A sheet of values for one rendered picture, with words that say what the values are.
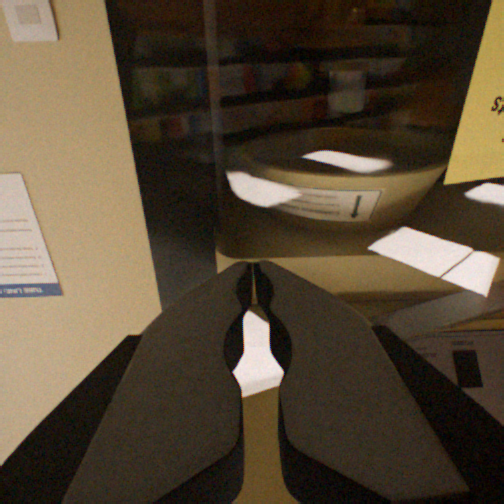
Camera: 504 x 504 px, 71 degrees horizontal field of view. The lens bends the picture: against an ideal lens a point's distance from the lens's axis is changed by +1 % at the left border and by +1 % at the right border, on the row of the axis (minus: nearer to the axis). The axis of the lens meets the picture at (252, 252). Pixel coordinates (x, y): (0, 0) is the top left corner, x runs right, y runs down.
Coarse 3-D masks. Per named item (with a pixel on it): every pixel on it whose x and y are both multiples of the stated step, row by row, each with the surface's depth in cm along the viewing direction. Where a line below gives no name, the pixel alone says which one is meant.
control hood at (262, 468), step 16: (480, 320) 25; (496, 320) 25; (256, 400) 24; (272, 400) 24; (256, 416) 23; (272, 416) 23; (256, 432) 23; (272, 432) 23; (256, 448) 23; (272, 448) 23; (256, 464) 23; (272, 464) 23; (256, 480) 22; (272, 480) 22; (240, 496) 22; (256, 496) 22; (272, 496) 22; (288, 496) 22
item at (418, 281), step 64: (128, 0) 9; (192, 0) 9; (256, 0) 10; (320, 0) 10; (384, 0) 11; (448, 0) 12; (128, 64) 9; (192, 64) 10; (256, 64) 11; (320, 64) 11; (384, 64) 12; (448, 64) 13; (128, 128) 10; (192, 128) 11; (256, 128) 12; (320, 128) 12; (384, 128) 13; (448, 128) 14; (192, 192) 12; (256, 192) 13; (320, 192) 13; (384, 192) 15; (448, 192) 16; (192, 256) 13; (256, 256) 14; (320, 256) 15; (384, 256) 16; (448, 256) 18; (256, 320) 15; (384, 320) 18; (448, 320) 21; (256, 384) 17
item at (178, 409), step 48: (240, 288) 11; (144, 336) 9; (192, 336) 9; (240, 336) 10; (144, 384) 7; (192, 384) 7; (96, 432) 6; (144, 432) 6; (192, 432) 6; (240, 432) 6; (96, 480) 6; (144, 480) 6; (192, 480) 6; (240, 480) 7
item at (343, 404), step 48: (288, 288) 10; (288, 336) 9; (336, 336) 8; (288, 384) 7; (336, 384) 7; (384, 384) 7; (288, 432) 6; (336, 432) 6; (384, 432) 6; (432, 432) 6; (288, 480) 7; (336, 480) 6; (384, 480) 6; (432, 480) 6
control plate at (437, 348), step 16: (432, 336) 25; (448, 336) 25; (464, 336) 25; (480, 336) 25; (496, 336) 25; (432, 352) 24; (448, 352) 24; (480, 352) 24; (496, 352) 24; (448, 368) 24; (480, 368) 24; (496, 368) 24; (496, 384) 24; (480, 400) 24; (496, 400) 24; (496, 416) 23
